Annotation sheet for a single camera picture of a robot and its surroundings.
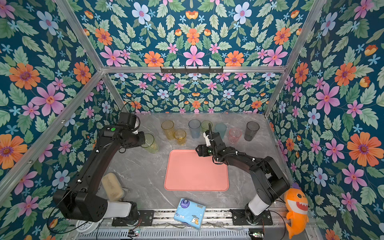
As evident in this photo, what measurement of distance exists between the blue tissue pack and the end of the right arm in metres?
0.25

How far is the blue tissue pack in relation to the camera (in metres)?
0.69

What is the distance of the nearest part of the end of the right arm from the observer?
68 cm
